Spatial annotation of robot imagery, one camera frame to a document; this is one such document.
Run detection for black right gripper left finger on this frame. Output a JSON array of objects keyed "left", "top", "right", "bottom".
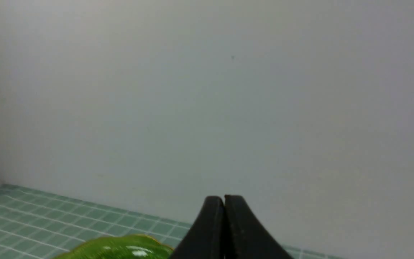
[{"left": 169, "top": 196, "right": 225, "bottom": 259}]

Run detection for green glass plate gold rim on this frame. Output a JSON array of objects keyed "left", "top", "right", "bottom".
[{"left": 55, "top": 234, "right": 174, "bottom": 259}]

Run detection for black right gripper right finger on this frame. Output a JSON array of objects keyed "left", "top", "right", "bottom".
[{"left": 224, "top": 195, "right": 292, "bottom": 259}]

